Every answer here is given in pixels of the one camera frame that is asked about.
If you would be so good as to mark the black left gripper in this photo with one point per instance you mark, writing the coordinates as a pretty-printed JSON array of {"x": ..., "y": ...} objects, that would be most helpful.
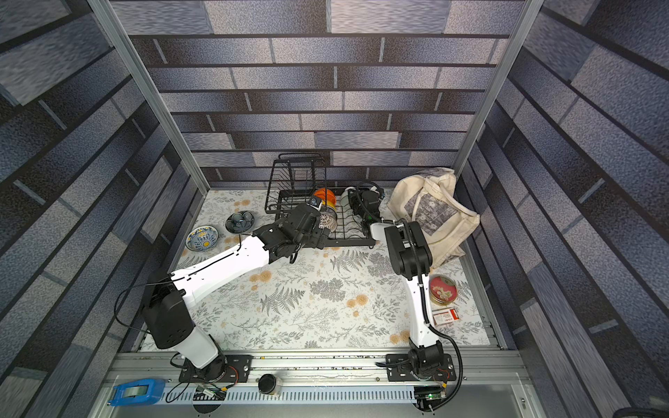
[{"x": 318, "y": 239}]

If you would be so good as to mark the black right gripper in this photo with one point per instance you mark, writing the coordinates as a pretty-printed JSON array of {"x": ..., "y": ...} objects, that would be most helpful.
[{"x": 363, "y": 204}]

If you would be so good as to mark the white lattice pattern bowl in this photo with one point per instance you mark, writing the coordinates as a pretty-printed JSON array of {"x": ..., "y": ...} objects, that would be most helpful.
[{"x": 328, "y": 220}]

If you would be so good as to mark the dark grey-blue ceramic bowl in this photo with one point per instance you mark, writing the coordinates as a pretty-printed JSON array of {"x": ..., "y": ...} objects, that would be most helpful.
[{"x": 240, "y": 222}]

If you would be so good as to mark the orange plastic bowl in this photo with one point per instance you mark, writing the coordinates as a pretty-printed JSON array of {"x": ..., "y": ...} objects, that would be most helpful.
[{"x": 327, "y": 195}]

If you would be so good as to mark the black wire dish rack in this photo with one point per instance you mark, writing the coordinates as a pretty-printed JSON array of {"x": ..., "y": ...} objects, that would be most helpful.
[{"x": 303, "y": 178}]

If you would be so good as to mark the pale green ceramic bowl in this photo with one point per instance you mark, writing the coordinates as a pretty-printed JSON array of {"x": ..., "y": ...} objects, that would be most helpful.
[{"x": 345, "y": 201}]

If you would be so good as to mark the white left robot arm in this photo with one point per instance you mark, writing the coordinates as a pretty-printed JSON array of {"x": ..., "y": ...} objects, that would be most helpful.
[{"x": 168, "y": 311}]

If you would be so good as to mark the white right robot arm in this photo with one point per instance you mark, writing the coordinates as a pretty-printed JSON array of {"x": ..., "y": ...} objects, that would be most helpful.
[{"x": 431, "y": 352}]

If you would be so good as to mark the beige canvas tote bag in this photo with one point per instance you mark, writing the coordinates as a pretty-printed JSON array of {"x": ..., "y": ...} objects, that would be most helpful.
[{"x": 428, "y": 197}]

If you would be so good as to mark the blue yellow patterned bowl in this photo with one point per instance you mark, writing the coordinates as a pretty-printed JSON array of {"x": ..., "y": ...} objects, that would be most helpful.
[{"x": 202, "y": 239}]

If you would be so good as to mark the floral patterned table mat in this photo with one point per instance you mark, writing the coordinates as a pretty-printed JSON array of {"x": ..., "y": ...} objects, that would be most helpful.
[{"x": 339, "y": 297}]

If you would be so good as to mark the red gold round tin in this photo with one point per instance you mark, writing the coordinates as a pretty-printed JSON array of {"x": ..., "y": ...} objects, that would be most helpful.
[{"x": 442, "y": 290}]

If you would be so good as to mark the small red white box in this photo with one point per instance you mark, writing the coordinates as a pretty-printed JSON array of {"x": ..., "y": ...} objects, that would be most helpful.
[{"x": 445, "y": 316}]

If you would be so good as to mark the black round knob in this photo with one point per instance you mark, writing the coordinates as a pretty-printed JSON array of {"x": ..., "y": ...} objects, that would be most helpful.
[{"x": 268, "y": 384}]

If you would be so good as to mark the green circuit board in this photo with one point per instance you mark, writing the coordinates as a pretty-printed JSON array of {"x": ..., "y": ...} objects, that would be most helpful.
[{"x": 429, "y": 394}]

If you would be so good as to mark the blue tape dispenser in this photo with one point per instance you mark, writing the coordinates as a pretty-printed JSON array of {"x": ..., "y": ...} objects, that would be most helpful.
[{"x": 144, "y": 392}]

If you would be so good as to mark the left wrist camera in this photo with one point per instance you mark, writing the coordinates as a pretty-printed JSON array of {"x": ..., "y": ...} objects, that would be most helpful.
[{"x": 315, "y": 202}]

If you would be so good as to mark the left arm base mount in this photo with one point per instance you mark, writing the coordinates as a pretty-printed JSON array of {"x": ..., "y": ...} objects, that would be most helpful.
[{"x": 223, "y": 369}]

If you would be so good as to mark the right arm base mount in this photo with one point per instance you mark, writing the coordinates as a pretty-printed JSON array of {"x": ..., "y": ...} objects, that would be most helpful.
[{"x": 403, "y": 369}]

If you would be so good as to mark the white slotted cable duct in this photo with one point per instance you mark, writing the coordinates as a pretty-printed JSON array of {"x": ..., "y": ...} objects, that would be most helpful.
[{"x": 298, "y": 396}]

